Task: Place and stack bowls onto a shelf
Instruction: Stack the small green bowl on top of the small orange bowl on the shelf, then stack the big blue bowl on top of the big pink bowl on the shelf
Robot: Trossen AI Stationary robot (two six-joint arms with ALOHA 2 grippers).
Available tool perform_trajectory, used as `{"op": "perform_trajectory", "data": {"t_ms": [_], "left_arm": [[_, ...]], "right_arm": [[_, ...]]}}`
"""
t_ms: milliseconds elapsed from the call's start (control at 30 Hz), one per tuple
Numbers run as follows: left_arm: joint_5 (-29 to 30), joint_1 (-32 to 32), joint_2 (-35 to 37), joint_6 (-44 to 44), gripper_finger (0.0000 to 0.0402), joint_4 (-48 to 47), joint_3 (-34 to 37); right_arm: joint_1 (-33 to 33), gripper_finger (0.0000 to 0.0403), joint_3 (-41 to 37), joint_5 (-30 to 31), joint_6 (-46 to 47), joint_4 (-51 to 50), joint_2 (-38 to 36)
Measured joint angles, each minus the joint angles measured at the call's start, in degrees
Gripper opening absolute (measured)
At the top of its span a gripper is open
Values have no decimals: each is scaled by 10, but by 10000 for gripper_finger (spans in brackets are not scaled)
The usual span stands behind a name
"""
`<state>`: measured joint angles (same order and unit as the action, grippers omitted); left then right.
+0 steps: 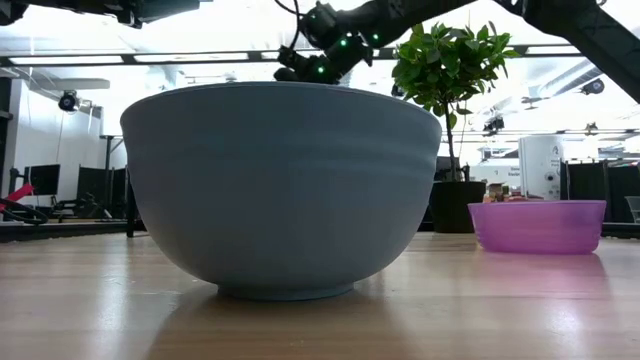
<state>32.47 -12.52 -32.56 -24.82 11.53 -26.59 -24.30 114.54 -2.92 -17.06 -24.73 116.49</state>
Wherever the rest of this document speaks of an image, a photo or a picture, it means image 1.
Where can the small translucent purple bowl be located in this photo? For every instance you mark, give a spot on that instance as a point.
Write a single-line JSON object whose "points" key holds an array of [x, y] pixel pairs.
{"points": [[537, 227]]}

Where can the green leafy plant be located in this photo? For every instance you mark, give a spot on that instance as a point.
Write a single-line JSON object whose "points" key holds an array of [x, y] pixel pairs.
{"points": [[450, 60]]}

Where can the dark plant pot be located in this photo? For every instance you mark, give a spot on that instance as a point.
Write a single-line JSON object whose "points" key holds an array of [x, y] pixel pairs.
{"points": [[457, 207]]}

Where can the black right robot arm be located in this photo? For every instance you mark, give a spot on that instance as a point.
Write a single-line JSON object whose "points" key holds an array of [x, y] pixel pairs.
{"points": [[590, 35]]}

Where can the red bar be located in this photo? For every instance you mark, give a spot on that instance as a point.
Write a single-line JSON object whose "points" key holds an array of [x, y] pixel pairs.
{"points": [[17, 194]]}

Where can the black computer monitor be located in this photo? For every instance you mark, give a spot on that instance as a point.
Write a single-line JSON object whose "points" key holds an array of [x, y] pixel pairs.
{"points": [[44, 179]]}

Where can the black ceiling spotlight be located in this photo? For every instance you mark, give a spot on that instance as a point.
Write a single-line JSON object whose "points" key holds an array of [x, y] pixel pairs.
{"points": [[69, 101]]}

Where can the large blue bowl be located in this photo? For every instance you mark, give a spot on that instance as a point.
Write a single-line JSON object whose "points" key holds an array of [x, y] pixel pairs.
{"points": [[280, 190]]}

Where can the white cylindrical appliance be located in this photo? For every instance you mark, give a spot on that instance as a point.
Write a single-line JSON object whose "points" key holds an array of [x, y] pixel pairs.
{"points": [[541, 167]]}

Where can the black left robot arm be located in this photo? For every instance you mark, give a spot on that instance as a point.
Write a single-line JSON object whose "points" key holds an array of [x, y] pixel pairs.
{"points": [[150, 10]]}

